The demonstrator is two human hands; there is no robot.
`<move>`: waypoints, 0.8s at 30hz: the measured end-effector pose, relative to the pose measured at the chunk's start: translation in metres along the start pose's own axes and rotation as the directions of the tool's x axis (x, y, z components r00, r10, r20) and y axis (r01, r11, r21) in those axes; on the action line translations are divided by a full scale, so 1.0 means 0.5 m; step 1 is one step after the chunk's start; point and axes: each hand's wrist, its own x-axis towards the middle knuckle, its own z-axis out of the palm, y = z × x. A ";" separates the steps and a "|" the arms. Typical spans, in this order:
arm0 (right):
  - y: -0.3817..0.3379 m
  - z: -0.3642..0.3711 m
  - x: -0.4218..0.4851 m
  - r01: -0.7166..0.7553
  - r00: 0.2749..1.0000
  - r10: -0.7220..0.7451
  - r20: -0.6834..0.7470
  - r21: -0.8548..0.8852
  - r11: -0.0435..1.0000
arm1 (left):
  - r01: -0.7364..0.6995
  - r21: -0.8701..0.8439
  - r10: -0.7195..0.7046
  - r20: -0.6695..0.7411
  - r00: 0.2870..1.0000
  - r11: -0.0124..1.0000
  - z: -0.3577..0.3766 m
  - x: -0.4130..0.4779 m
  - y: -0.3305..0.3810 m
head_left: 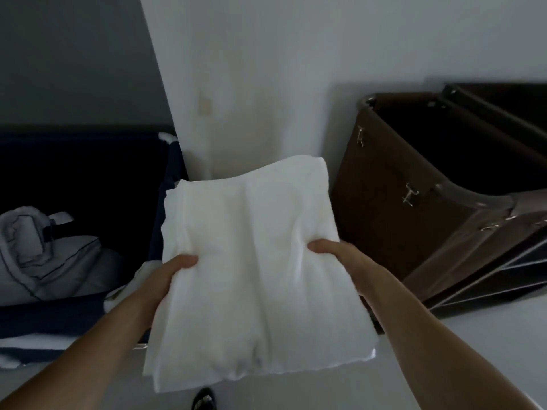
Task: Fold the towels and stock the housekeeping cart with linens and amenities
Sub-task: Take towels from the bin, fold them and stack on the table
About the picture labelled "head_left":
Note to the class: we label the person's left hand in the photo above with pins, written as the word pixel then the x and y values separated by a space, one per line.
pixel 164 286

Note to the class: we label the person's right hand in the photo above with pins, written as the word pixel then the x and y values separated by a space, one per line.
pixel 354 269

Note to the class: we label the brown housekeeping cart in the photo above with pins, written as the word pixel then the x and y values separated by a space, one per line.
pixel 384 187

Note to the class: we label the person's left forearm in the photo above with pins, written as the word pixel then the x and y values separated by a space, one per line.
pixel 72 362

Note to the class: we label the person's right forearm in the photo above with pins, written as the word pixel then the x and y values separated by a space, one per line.
pixel 440 354

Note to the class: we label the white pillowcase black piping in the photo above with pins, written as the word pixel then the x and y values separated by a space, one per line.
pixel 64 269

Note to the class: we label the black sandal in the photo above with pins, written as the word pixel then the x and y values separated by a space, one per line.
pixel 203 400

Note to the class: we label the grey door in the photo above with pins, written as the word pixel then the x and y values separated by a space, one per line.
pixel 77 59

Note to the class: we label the navy laundry hamper white frame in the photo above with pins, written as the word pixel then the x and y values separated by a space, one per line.
pixel 85 166

